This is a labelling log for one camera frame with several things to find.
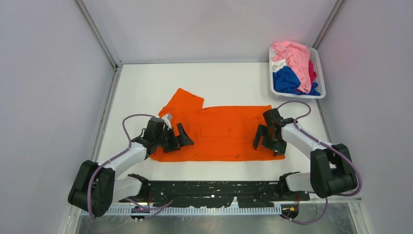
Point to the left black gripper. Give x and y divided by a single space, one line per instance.
182 139

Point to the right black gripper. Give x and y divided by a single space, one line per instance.
263 130

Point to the orange t shirt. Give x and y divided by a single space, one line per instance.
219 133

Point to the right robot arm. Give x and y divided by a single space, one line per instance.
331 172

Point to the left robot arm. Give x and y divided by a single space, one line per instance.
97 184

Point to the blue t shirt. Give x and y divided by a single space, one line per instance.
286 81

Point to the white t shirt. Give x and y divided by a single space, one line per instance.
278 64

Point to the crimson t shirt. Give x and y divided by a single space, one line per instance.
311 71

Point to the pink t shirt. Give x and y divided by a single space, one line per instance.
297 57

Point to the white plastic laundry basket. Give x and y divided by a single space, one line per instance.
314 57

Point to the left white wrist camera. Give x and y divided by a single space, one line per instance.
167 121

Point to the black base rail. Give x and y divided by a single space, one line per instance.
215 194

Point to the white slotted cable duct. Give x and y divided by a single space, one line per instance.
233 209

